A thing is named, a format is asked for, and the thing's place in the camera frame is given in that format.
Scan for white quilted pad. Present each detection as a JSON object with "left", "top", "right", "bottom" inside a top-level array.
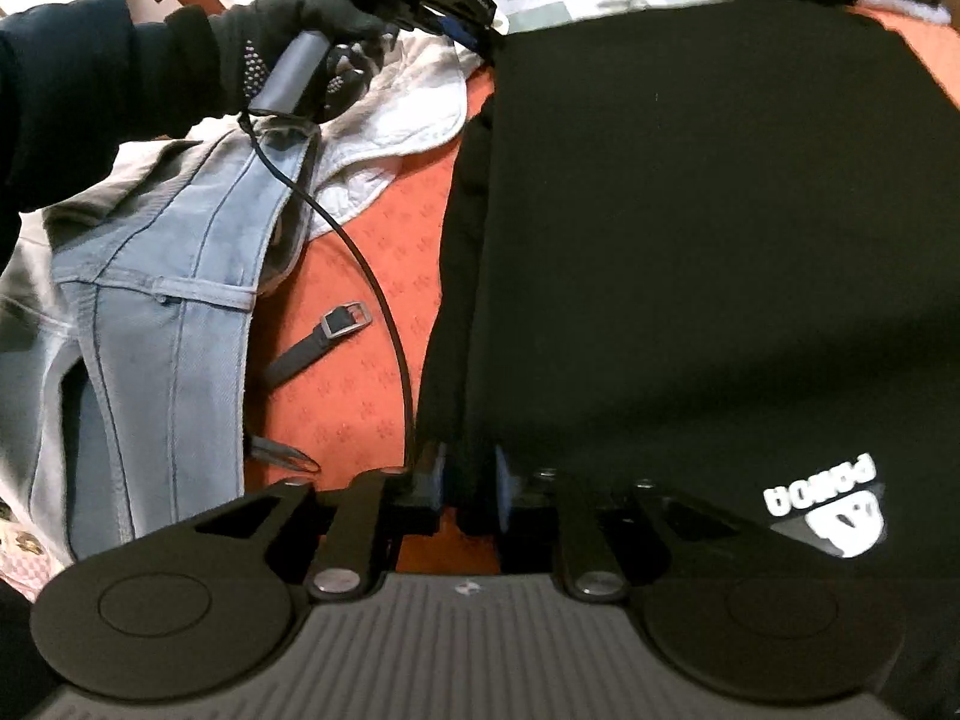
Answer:
[{"left": 187, "top": 34, "right": 470, "bottom": 218}]

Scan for person's left forearm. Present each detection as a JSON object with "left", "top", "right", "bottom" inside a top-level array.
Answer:
[{"left": 0, "top": 0, "right": 226, "bottom": 263}]

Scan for black strap with buckle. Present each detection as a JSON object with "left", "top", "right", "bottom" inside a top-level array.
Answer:
[{"left": 262, "top": 300, "right": 374, "bottom": 391}]

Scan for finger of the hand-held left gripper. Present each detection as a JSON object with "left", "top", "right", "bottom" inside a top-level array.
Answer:
[{"left": 435, "top": 9, "right": 512, "bottom": 59}]

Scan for orange floral tablecloth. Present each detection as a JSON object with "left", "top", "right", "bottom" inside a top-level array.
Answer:
[{"left": 244, "top": 4, "right": 960, "bottom": 577}]

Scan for black cable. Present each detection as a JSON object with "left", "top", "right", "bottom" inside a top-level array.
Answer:
[{"left": 238, "top": 111, "right": 416, "bottom": 470}]

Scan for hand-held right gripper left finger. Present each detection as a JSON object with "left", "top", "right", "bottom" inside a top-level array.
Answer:
[{"left": 180, "top": 444, "right": 451, "bottom": 602}]

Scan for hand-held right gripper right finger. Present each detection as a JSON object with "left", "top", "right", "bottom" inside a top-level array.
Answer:
[{"left": 491, "top": 446, "right": 796, "bottom": 602}]

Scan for person's left hand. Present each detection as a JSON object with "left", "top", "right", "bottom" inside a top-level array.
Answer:
[{"left": 206, "top": 0, "right": 402, "bottom": 125}]

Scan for light blue jeans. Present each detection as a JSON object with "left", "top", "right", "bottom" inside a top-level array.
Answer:
[{"left": 0, "top": 120, "right": 323, "bottom": 567}]

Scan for light grey folded garment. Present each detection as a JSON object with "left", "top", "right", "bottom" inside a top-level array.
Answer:
[{"left": 861, "top": 0, "right": 952, "bottom": 25}]

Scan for black t-shirt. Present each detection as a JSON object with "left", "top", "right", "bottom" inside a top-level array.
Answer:
[{"left": 416, "top": 0, "right": 960, "bottom": 720}]

